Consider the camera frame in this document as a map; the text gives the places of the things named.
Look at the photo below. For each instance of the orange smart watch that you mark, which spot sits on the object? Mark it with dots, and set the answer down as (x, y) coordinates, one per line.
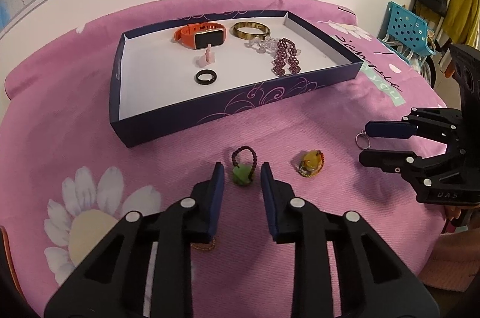
(206, 38)

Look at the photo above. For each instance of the tortoiseshell bangle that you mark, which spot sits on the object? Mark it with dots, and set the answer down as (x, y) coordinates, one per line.
(240, 33)

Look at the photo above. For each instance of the yellow garment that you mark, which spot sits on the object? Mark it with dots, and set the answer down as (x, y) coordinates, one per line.
(463, 10)

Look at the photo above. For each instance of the green pendant dark bead loop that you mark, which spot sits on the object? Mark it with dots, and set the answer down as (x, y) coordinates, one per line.
(242, 173)

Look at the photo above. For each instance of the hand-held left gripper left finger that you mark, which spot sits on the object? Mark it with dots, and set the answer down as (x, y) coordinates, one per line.
(216, 190)

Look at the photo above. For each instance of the orange-cased smartphone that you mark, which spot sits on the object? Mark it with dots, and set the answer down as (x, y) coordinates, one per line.
(7, 258)

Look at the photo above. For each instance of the dark blue cardboard box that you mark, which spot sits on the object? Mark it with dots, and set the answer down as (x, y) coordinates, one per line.
(225, 78)

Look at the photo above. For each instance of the person's right hand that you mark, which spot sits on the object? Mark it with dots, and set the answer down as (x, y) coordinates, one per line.
(453, 216)

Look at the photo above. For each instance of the blue perforated plastic crate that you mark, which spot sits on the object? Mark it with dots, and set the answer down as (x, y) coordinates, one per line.
(407, 25)

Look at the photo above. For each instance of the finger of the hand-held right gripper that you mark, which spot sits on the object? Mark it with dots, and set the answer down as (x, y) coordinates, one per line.
(382, 158)
(390, 129)

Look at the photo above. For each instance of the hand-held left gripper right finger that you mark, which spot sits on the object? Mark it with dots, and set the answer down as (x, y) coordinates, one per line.
(269, 198)

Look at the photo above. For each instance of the person's right forearm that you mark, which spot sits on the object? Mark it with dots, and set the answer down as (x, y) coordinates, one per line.
(455, 261)

